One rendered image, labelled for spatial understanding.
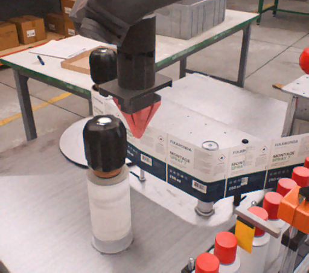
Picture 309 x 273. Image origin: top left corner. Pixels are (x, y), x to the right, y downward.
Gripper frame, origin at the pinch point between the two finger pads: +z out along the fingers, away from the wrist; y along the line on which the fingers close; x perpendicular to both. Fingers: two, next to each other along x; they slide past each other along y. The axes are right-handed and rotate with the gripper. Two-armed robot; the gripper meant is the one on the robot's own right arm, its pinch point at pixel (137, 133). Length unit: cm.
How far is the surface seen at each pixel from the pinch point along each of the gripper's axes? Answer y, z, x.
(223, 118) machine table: -72, 37, -26
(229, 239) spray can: -0.2, 10.3, 19.2
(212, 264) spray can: 5.2, 10.2, 19.9
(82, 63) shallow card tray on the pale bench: -75, 41, -119
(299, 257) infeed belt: -23.5, 30.6, 23.8
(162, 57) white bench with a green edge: -114, 41, -95
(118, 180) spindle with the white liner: 0.1, 12.8, -5.0
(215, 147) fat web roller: -21.9, 12.5, 2.1
